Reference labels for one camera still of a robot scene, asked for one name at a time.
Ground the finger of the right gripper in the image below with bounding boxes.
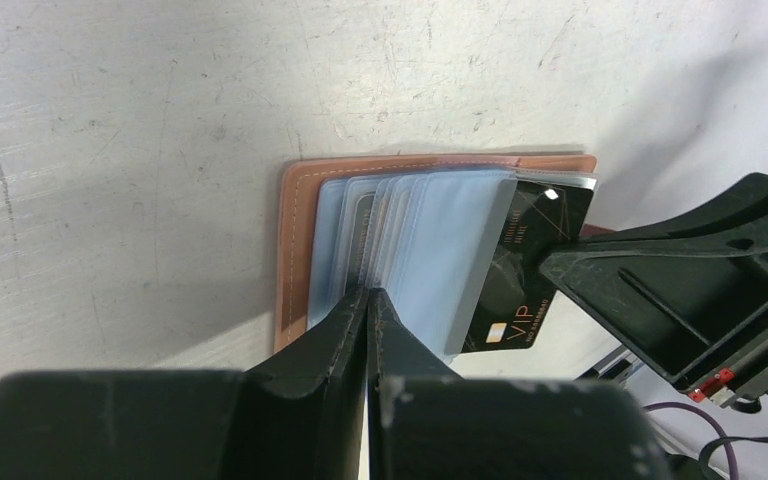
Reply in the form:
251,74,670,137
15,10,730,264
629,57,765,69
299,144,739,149
540,173,768,391

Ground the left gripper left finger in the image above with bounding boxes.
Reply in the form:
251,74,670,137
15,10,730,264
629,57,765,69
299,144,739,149
0,287,369,479

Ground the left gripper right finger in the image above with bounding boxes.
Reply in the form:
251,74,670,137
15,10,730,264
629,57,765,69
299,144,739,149
366,288,671,479

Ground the black VIP card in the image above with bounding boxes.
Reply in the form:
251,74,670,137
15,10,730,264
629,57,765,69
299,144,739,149
455,176,597,354

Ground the tan leather card holder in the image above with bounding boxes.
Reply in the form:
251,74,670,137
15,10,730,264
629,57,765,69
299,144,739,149
274,153,597,352

